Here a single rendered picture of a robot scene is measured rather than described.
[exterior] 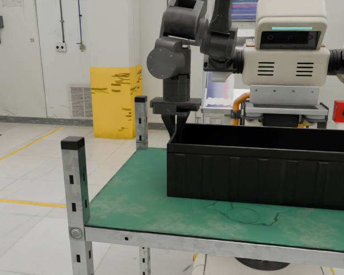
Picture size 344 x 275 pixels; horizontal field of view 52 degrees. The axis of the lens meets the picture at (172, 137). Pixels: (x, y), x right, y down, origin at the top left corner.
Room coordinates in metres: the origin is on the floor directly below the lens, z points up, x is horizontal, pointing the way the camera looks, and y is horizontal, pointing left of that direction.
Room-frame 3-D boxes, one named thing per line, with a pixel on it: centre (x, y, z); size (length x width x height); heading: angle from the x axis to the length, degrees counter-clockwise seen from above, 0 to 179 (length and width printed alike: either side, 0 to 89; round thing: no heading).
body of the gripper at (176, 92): (0.73, -0.01, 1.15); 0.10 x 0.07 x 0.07; 80
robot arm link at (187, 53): (0.72, -0.01, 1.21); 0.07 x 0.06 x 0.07; 163
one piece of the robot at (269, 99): (1.15, -0.37, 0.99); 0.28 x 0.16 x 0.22; 80
